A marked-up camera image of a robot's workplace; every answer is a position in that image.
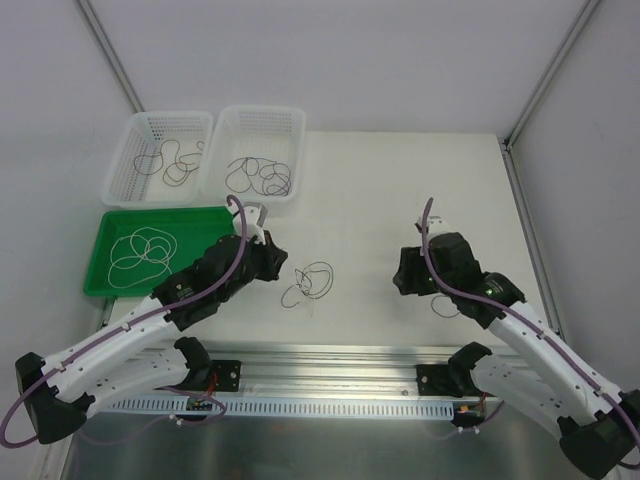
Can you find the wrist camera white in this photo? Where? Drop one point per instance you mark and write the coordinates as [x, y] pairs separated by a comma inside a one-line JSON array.
[[255, 216], [432, 226]]

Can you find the right white perforated basket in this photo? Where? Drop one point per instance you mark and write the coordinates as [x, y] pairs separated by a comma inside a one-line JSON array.
[[256, 153]]

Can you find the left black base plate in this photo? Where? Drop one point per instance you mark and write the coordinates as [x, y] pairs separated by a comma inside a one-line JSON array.
[[223, 376]]

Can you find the aluminium frame post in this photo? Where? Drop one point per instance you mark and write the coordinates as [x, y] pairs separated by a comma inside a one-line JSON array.
[[534, 103], [99, 35]]

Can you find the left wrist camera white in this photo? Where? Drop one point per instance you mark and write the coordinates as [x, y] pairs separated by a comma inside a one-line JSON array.
[[255, 216]]

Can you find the left white perforated basket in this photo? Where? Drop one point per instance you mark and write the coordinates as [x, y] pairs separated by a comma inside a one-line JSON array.
[[158, 160]]

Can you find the right aluminium frame post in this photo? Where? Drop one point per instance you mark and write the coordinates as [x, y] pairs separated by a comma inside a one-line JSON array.
[[534, 103]]

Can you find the white perforated basket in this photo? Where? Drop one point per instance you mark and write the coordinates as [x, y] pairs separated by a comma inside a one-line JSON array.
[[158, 160], [256, 153]]

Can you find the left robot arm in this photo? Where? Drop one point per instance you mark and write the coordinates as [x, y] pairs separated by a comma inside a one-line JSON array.
[[148, 348]]

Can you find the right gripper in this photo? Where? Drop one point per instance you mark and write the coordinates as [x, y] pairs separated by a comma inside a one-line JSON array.
[[409, 272]]

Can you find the left aluminium frame post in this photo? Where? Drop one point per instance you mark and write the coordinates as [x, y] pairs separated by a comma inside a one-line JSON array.
[[99, 35]]

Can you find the white slotted cable duct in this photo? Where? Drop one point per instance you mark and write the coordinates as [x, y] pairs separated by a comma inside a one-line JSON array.
[[287, 407]]

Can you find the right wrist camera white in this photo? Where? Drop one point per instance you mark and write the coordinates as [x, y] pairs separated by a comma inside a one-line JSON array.
[[432, 226]]

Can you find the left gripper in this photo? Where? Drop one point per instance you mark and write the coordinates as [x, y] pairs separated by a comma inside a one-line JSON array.
[[272, 257]]

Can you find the aluminium mounting rail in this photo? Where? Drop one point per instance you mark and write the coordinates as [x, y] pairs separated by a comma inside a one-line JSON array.
[[334, 348]]

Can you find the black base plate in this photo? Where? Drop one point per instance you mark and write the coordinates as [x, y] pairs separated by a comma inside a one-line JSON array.
[[223, 376], [436, 380]]

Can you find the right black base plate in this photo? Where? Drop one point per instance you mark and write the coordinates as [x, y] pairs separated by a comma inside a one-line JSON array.
[[436, 380]]

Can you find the green plastic tray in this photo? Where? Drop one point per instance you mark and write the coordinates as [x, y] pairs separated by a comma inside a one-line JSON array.
[[135, 250]]

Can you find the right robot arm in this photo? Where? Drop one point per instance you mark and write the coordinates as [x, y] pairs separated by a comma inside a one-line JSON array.
[[595, 422]]

